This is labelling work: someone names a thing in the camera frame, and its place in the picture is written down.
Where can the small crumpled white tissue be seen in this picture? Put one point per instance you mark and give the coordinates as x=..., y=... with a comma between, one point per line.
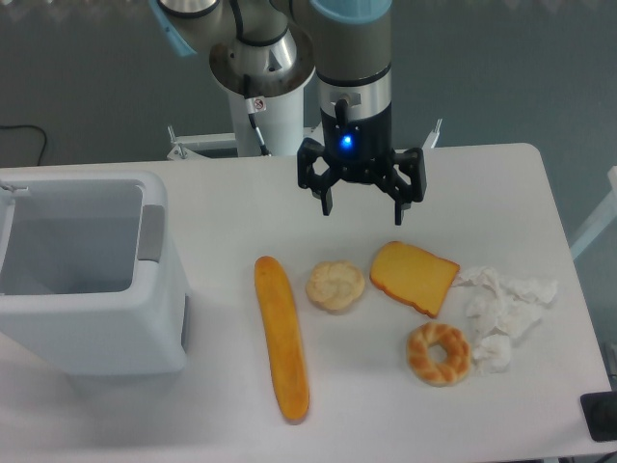
x=493, y=354

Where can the black device at table edge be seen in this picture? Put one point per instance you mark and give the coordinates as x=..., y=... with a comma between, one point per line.
x=599, y=410

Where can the white frame at right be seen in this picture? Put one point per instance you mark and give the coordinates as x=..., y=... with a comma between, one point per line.
x=597, y=221

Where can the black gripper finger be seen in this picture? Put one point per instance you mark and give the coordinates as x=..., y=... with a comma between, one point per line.
x=402, y=176
x=319, y=184

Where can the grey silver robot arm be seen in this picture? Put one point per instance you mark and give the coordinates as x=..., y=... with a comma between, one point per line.
x=261, y=50

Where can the pale round bread bun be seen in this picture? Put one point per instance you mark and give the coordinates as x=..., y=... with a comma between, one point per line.
x=335, y=285

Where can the braided ring bread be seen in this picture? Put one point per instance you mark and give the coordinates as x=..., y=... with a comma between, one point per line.
x=438, y=354

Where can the long orange baguette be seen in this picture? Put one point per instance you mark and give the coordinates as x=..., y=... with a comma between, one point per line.
x=283, y=338

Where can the crumpled white tissue paper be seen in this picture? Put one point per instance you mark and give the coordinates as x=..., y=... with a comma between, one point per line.
x=506, y=305

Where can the white plastic trash bin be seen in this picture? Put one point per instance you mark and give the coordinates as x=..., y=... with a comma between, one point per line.
x=91, y=280

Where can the orange toast slice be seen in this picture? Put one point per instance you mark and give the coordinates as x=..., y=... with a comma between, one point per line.
x=413, y=276

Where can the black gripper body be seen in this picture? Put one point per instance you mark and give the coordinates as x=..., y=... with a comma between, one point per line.
x=357, y=150

